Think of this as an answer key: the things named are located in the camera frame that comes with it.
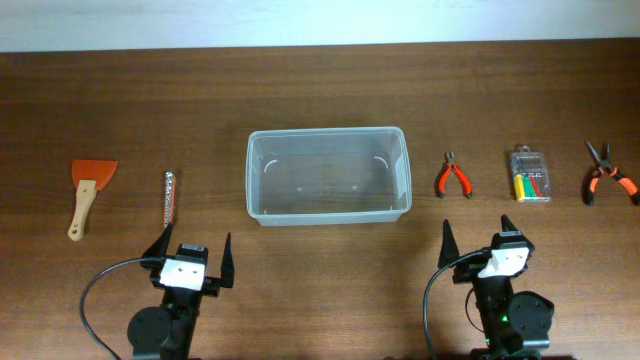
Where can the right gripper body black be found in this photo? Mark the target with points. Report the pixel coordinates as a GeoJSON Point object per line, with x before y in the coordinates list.
{"type": "Point", "coordinates": [467, 273]}

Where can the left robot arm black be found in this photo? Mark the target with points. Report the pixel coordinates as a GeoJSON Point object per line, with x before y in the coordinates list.
{"type": "Point", "coordinates": [166, 331]}

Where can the orange socket bit rail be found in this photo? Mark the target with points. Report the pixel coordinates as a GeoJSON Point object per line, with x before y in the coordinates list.
{"type": "Point", "coordinates": [169, 198]}

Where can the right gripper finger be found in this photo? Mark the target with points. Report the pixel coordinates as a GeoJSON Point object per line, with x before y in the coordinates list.
{"type": "Point", "coordinates": [449, 251]}
{"type": "Point", "coordinates": [507, 225]}

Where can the right robot arm white-black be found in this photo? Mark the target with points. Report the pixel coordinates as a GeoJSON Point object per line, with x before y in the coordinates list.
{"type": "Point", "coordinates": [515, 325]}

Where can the orange scraper wooden handle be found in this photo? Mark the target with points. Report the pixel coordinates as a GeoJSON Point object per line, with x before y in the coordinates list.
{"type": "Point", "coordinates": [89, 178]}

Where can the clear screwdriver bit case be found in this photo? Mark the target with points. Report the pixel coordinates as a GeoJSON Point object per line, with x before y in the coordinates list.
{"type": "Point", "coordinates": [530, 176]}

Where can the clear plastic container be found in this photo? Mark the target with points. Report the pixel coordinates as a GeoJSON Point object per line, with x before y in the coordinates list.
{"type": "Point", "coordinates": [328, 176]}

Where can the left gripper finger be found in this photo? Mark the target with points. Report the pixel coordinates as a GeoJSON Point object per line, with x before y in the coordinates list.
{"type": "Point", "coordinates": [154, 256]}
{"type": "Point", "coordinates": [227, 271]}

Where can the orange-black long nose pliers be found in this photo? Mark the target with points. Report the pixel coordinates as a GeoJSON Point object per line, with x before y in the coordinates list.
{"type": "Point", "coordinates": [602, 167]}

